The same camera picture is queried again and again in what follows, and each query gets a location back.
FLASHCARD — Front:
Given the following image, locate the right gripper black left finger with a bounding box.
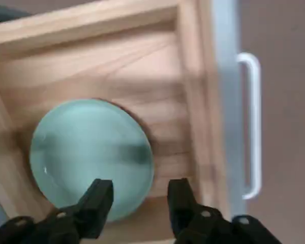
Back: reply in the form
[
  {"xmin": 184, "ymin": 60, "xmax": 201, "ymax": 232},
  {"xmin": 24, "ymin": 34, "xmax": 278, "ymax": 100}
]
[{"xmin": 0, "ymin": 178, "xmax": 114, "ymax": 244}]

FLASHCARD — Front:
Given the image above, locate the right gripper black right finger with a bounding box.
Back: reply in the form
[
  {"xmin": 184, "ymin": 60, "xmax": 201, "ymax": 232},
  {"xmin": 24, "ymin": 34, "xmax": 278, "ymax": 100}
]
[{"xmin": 167, "ymin": 177, "xmax": 283, "ymax": 244}]

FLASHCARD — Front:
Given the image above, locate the mint green round plate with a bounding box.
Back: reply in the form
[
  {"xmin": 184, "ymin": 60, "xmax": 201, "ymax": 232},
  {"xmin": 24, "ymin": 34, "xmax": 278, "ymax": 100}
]
[{"xmin": 29, "ymin": 98, "xmax": 155, "ymax": 223}]

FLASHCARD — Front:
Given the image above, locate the gray drawer with white handle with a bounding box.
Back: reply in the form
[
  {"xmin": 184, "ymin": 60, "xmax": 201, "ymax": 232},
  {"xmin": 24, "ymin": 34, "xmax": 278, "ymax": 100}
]
[{"xmin": 0, "ymin": 0, "xmax": 262, "ymax": 244}]

